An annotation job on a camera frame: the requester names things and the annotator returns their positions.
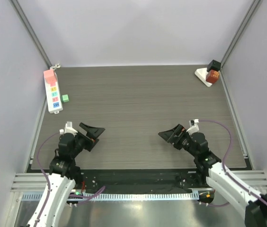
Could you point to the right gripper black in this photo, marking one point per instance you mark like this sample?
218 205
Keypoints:
179 137

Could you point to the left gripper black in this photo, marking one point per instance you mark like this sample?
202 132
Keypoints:
93 132

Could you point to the green cube plug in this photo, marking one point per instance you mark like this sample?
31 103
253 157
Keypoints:
65 98

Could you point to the white power strip coloured sockets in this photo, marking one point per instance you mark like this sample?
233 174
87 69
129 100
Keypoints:
53 98

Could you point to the white triangular socket base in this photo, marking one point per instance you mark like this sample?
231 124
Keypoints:
201 74

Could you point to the red-brown cube plug adapter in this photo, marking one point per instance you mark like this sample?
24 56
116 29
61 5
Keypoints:
212 76

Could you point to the pink cube plug adapter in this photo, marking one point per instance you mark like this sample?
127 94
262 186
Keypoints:
49 76

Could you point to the black cube plug adapter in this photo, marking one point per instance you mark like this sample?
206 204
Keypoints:
214 65

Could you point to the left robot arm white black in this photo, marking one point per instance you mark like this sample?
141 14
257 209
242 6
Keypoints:
63 174

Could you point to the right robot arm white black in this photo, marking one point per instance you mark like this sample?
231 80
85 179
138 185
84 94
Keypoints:
249 202

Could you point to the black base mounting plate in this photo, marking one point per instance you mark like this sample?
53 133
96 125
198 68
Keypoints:
182 178

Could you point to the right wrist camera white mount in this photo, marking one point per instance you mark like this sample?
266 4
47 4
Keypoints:
193 126

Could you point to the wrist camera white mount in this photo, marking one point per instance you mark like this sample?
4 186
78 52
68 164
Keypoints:
193 126
68 129

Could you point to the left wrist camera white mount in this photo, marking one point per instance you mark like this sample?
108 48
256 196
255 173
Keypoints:
68 129

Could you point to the slotted cable duct strip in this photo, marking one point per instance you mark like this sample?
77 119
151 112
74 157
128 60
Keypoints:
36 196

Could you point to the aluminium rail front frame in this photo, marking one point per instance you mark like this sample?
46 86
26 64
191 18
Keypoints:
36 181

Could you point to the left aluminium frame post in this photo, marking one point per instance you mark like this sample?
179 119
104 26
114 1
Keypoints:
24 20

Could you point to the aluminium frame post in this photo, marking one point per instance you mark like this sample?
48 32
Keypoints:
242 27
24 20

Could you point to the right aluminium frame post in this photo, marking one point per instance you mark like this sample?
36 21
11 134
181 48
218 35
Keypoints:
242 27

